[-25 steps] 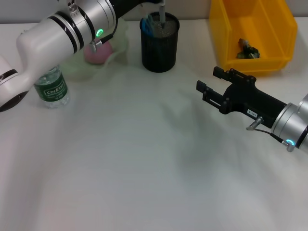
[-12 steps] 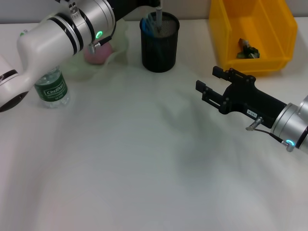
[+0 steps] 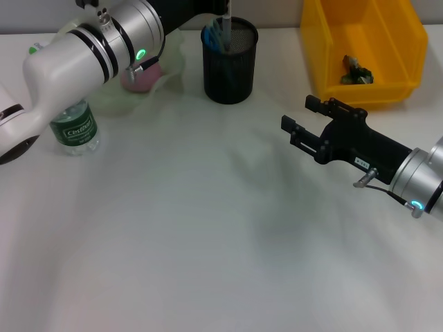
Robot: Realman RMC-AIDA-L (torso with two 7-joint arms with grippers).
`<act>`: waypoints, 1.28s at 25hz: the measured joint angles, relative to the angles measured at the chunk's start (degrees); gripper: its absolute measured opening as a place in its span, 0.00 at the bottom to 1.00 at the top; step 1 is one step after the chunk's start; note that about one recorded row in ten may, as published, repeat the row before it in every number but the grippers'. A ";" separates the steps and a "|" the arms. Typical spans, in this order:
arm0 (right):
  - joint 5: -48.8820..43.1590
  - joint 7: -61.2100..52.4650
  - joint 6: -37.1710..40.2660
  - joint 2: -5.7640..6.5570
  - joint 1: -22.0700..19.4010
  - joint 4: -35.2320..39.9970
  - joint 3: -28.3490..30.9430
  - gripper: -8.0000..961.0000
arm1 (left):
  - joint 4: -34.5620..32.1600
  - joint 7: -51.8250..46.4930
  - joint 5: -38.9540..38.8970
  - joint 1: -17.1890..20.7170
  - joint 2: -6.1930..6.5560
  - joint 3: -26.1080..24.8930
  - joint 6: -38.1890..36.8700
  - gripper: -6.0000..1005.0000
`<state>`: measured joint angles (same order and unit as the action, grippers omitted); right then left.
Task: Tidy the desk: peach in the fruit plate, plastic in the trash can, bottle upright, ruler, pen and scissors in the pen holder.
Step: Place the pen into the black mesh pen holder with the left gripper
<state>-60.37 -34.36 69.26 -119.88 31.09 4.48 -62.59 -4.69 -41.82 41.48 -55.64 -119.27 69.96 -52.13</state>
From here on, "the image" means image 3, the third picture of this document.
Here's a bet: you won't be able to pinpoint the small dark object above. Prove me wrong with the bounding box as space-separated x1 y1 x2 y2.
338 54 374 85

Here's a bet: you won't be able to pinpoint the pink peach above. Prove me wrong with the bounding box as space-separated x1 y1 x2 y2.
120 62 163 94

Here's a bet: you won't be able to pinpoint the silver ballpoint pen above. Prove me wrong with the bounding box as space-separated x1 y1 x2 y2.
221 0 233 53

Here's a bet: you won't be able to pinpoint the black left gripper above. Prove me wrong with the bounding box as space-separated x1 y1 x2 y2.
147 0 232 38

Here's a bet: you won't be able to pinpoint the left gripper cable with connector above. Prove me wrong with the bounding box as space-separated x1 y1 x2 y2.
123 34 168 76

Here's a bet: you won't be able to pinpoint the clear water bottle green label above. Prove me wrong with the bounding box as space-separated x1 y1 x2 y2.
27 40 102 157

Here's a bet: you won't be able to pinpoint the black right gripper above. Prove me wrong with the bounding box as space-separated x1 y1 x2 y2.
280 94 413 186

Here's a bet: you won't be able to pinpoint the yellow plastic bin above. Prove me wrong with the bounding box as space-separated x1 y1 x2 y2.
299 0 429 112

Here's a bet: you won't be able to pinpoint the blue cyan scissors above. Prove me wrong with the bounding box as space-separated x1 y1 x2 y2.
202 17 228 84

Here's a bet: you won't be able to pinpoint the green glass fruit bowl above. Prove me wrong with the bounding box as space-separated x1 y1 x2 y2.
57 19 186 119

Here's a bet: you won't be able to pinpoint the black mesh pen cup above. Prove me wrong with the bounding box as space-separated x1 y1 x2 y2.
200 16 260 104

